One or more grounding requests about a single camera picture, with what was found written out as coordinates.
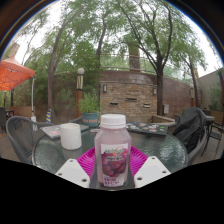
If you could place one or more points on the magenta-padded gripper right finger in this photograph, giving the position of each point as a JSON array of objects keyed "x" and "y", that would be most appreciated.
[{"x": 151, "y": 170}]

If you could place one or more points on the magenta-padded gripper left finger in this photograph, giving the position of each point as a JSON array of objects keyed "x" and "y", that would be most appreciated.
[{"x": 71, "y": 171}]

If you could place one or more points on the pink juice bottle white cap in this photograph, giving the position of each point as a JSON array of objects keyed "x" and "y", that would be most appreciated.
[{"x": 112, "y": 160}]

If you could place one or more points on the white textured cup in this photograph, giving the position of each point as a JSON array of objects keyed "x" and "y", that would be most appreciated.
[{"x": 70, "y": 136}]

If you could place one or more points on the grey laptop with stickers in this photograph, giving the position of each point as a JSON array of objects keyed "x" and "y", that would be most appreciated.
[{"x": 51, "y": 131}]

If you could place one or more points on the black jacket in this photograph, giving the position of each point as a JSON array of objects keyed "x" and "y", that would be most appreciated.
[{"x": 190, "y": 128}]

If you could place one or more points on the green plant in teal pot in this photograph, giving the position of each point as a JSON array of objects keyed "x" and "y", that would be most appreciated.
[{"x": 89, "y": 116}]

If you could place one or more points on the blue yellow striped cone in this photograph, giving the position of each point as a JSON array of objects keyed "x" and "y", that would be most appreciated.
[{"x": 49, "y": 116}]

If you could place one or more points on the dark metal chair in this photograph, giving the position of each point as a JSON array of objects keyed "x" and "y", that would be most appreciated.
[{"x": 215, "y": 130}]

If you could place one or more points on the wooden bench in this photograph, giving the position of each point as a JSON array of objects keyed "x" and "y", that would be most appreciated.
[{"x": 21, "y": 111}]

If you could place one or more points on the dark patio chairs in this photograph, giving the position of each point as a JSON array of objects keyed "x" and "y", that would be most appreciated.
[{"x": 5, "y": 116}]

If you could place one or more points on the orange canopy tent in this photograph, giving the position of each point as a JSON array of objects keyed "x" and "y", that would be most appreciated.
[{"x": 13, "y": 71}]

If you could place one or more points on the grey wall box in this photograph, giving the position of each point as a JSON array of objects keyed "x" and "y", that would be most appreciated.
[{"x": 165, "y": 109}]

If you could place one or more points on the wall lantern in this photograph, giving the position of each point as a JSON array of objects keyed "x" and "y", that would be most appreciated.
[
  {"x": 105, "y": 88},
  {"x": 154, "y": 91}
]

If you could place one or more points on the globe lamp post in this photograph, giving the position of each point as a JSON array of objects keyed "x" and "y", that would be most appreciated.
[{"x": 79, "y": 90}]

